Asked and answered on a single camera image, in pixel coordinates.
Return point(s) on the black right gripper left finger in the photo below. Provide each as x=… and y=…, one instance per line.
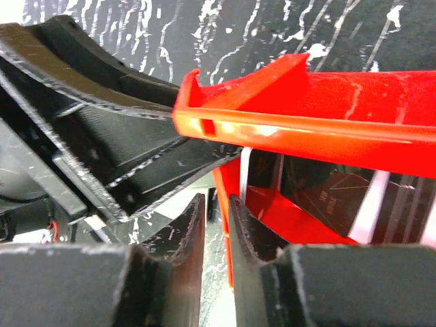
x=155, y=283

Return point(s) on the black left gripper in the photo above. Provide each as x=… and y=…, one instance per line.
x=79, y=124

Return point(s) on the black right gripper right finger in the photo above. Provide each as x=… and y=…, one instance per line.
x=281, y=284

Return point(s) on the red plastic card tray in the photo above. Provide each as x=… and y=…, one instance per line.
x=383, y=120

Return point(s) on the white credit card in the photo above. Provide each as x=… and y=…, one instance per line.
x=244, y=172

